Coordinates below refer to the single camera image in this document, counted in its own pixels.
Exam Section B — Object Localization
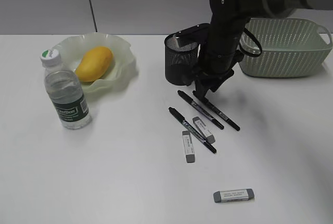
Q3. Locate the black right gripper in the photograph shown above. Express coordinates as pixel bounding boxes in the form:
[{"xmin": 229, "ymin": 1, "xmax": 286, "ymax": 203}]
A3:
[{"xmin": 190, "ymin": 16, "xmax": 245, "ymax": 102}]

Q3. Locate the black marker pen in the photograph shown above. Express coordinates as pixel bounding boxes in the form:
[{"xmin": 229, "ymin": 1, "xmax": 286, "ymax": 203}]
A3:
[
  {"xmin": 177, "ymin": 90, "xmax": 224, "ymax": 130},
  {"xmin": 200, "ymin": 98, "xmax": 240, "ymax": 131},
  {"xmin": 168, "ymin": 107, "xmax": 217, "ymax": 154}
]

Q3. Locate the grey white eraser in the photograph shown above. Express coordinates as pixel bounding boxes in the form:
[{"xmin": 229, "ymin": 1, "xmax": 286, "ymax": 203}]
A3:
[
  {"xmin": 182, "ymin": 130, "xmax": 195, "ymax": 163},
  {"xmin": 213, "ymin": 188, "xmax": 254, "ymax": 203},
  {"xmin": 193, "ymin": 116, "xmax": 215, "ymax": 144}
]

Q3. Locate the grey white eraser front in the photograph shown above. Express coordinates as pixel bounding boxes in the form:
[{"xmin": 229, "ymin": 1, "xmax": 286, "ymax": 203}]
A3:
[{"xmin": 213, "ymin": 188, "xmax": 254, "ymax": 203}]

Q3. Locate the yellow mango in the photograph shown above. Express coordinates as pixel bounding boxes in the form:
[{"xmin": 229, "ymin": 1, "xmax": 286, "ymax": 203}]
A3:
[{"xmin": 75, "ymin": 46, "xmax": 113, "ymax": 83}]

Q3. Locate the clear plastic water bottle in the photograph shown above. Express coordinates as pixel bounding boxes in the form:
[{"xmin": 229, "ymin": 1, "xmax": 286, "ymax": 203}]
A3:
[{"xmin": 40, "ymin": 49, "xmax": 92, "ymax": 130}]

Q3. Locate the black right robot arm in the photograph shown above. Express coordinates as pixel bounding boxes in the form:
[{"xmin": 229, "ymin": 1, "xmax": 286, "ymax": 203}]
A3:
[{"xmin": 174, "ymin": 0, "xmax": 332, "ymax": 101}]

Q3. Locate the black mesh pen holder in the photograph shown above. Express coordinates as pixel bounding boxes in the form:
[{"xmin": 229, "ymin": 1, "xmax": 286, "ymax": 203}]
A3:
[{"xmin": 164, "ymin": 33, "xmax": 199, "ymax": 86}]

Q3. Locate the frosted green wavy plate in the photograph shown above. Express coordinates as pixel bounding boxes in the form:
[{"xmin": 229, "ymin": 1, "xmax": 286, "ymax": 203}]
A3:
[{"xmin": 53, "ymin": 32, "xmax": 138, "ymax": 103}]

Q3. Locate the pale green plastic basket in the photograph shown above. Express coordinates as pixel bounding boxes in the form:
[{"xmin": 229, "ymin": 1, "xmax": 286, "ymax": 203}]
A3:
[{"xmin": 239, "ymin": 18, "xmax": 332, "ymax": 78}]

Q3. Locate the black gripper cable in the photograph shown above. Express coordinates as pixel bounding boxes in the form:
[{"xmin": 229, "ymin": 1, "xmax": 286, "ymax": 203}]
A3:
[{"xmin": 238, "ymin": 28, "xmax": 263, "ymax": 58}]

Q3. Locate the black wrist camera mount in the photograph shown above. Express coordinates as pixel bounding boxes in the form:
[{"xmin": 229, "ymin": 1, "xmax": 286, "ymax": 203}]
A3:
[{"xmin": 173, "ymin": 23, "xmax": 210, "ymax": 48}]

